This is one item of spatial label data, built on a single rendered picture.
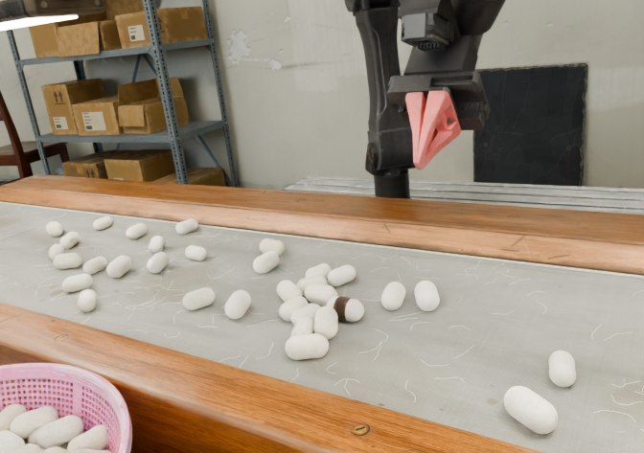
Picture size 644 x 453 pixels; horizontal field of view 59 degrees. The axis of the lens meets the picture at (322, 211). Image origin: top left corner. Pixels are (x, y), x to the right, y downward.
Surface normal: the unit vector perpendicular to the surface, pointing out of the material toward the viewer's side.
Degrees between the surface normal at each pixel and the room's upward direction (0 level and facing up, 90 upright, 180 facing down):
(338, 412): 0
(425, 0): 40
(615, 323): 0
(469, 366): 0
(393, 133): 82
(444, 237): 45
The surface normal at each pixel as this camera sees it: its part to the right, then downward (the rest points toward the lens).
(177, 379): -0.11, -0.94
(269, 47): -0.48, 0.32
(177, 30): 0.86, 0.07
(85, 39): -0.48, 0.10
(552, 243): -0.44, -0.44
